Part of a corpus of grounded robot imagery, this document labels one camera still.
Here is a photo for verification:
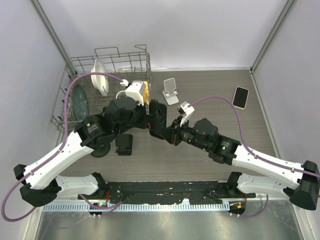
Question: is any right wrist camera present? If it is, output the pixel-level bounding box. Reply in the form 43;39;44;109
177;101;195;127

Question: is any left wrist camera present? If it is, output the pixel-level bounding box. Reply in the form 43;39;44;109
124;80;146;106

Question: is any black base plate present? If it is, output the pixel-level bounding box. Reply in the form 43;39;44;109
77;180;256;205

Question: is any teal plate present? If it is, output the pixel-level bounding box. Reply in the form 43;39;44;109
71;84;90;122

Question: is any black round base stand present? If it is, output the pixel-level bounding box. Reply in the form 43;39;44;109
90;143;111;158

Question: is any dark green mug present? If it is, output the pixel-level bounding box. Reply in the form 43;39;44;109
115;90;126;99

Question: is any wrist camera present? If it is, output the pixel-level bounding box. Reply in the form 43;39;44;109
177;101;195;127
124;80;146;106

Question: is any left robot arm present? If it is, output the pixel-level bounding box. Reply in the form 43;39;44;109
14;96;167;207

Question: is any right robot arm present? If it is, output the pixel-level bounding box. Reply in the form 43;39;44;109
147;118;320;211

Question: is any white slotted cable duct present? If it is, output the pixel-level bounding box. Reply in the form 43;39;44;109
42;200;230;212

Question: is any wire dish rack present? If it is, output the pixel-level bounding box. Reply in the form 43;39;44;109
51;44;152;131

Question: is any black folding phone stand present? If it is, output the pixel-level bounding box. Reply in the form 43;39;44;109
115;134;133;156

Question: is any black phone pink case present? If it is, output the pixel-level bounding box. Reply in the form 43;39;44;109
232;86;250;110

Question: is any white folding phone stand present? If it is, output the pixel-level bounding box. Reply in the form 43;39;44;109
162;78;179;106

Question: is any white bowl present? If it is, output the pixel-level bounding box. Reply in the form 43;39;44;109
91;58;109;97

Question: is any black phone clear case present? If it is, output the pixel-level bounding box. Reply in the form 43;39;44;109
99;143;111;154

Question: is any yellow cup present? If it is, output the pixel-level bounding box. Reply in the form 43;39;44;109
142;81;150;106

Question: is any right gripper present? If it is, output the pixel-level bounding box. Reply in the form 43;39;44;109
158;115;210;152

